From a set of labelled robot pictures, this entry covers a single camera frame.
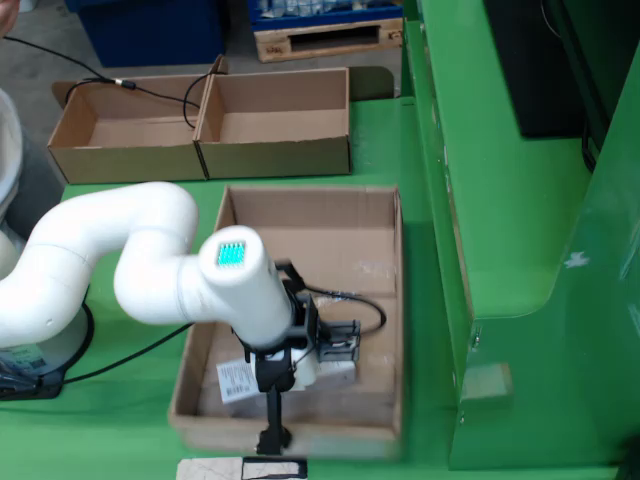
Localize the white printed product box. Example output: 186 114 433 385
215 357 359 405

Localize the wooden pallet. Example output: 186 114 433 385
253 17 404 64

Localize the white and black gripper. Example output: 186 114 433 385
244 347 321 456

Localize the short looped black cable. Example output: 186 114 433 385
272 258 389 335

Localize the white marbled card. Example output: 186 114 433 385
176 458 245 480

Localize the beige tape patch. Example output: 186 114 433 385
458 362 515 401

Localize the open brown cardboard box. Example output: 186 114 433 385
192 67 352 180
47 54 230 185

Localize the black cable with metal connector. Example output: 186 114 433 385
0 34 211 130

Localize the black rectangular frame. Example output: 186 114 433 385
241 454 309 480

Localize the large shallow cardboard tray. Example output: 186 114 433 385
167 183 405 459

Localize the large blue container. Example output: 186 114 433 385
64 0 226 69

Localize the long black robot cable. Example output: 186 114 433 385
59 299 195 386

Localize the black flat monitor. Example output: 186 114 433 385
482 0 611 140

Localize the green metal cabinet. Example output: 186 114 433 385
399 0 640 471

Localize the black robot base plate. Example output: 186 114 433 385
0 299 96 401

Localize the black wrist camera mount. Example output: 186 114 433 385
284 292 362 366

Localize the bare person forearm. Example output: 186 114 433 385
0 0 24 39

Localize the blue crate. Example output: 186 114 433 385
248 0 404 26

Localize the person in light shirt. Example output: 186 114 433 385
0 89 65 241

